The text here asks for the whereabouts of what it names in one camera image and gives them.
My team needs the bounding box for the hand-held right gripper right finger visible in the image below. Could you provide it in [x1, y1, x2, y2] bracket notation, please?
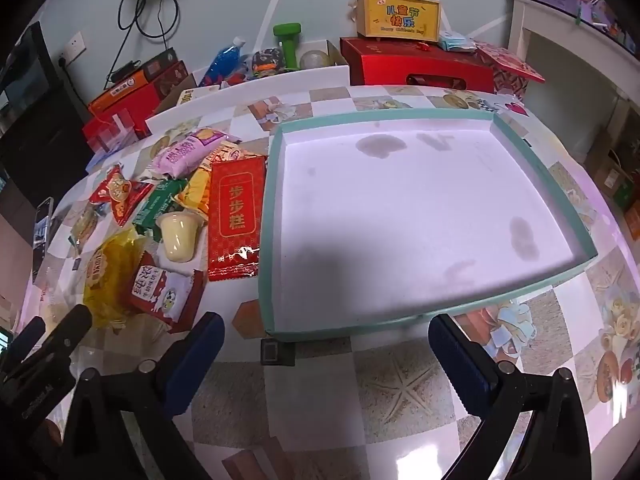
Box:
[427, 312, 593, 480]

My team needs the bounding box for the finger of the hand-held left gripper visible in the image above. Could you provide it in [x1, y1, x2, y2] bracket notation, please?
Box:
[7, 317, 46, 359]
[5, 305, 94, 387]

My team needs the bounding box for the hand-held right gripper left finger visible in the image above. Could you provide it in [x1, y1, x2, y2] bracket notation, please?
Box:
[60, 311, 226, 480]

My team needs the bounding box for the red gold-print snack packet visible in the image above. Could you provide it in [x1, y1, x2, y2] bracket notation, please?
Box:
[206, 155, 267, 282]

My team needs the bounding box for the green snack packet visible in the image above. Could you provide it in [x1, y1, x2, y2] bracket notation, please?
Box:
[132, 179, 188, 238]

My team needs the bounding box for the teal-rimmed white tray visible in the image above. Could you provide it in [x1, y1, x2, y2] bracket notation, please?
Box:
[257, 108, 598, 343]

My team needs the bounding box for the yellow translucent snack packet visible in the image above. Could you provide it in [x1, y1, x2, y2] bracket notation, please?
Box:
[82, 227, 151, 328]

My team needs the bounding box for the red white snack packet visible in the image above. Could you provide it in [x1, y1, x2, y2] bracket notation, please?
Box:
[125, 252, 206, 333]

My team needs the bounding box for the smartphone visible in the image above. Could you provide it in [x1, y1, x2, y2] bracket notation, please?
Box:
[32, 196, 55, 281]

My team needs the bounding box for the clear small snack packet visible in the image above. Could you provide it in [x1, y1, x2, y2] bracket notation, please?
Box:
[70, 205, 101, 256]

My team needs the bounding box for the plain red snack packet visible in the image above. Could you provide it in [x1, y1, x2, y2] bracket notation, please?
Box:
[111, 180, 155, 227]

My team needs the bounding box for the red cartoon snack packet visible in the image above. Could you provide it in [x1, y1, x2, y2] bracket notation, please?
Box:
[90, 164, 132, 206]

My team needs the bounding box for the yellow chip packet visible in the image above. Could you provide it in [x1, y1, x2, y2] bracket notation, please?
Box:
[172, 167, 213, 221]

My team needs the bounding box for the black cabinet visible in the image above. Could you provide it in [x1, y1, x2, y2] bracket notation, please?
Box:
[0, 22, 91, 206]

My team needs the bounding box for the clear plastic box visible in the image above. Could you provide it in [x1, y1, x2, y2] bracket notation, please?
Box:
[91, 109, 138, 157]

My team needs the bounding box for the pink snack packet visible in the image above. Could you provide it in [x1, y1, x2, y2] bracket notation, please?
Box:
[151, 127, 228, 178]

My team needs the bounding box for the orange striped snack packet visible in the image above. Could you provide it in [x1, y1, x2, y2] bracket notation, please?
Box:
[200, 140, 241, 166]

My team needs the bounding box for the orange cardboard box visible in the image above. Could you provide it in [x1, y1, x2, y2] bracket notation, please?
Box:
[624, 200, 640, 241]

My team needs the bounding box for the large red box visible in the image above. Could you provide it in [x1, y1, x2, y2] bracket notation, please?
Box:
[81, 85, 166, 153]

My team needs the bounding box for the brown cardboard box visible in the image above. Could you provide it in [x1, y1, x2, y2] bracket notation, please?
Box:
[585, 130, 636, 211]

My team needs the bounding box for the black monitor screen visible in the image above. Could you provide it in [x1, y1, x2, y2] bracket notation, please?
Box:
[0, 57, 51, 111]

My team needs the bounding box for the cartoon print carton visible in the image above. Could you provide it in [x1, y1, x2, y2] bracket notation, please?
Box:
[176, 86, 221, 107]

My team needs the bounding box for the black power adapter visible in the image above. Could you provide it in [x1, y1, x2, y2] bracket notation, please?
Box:
[110, 60, 143, 81]

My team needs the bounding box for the white storage bin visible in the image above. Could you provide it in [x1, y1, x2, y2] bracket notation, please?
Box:
[145, 39, 351, 136]

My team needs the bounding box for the blue bottle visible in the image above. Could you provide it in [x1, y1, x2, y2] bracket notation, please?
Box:
[199, 36, 247, 88]

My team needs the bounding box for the red patterned box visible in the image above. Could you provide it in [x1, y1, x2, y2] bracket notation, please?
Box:
[472, 40, 546, 103]

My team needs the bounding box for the pile of colourful toys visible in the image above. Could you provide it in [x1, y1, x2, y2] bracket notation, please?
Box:
[250, 47, 287, 80]

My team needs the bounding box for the red gift box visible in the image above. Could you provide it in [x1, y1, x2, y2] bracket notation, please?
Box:
[340, 36, 496, 93]

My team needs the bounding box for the light blue tissue pack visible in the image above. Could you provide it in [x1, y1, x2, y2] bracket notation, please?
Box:
[437, 30, 478, 53]

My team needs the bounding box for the clear plastic jar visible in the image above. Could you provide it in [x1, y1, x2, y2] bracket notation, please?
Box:
[299, 49, 331, 70]

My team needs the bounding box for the green dumbbell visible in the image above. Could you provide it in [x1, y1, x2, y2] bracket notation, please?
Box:
[272, 22, 303, 71]

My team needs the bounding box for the white shelf unit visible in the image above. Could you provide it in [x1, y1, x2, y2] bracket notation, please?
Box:
[507, 0, 640, 171]

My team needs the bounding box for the yellow gift box with handle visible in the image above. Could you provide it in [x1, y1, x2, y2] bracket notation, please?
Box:
[347, 0, 442, 43]

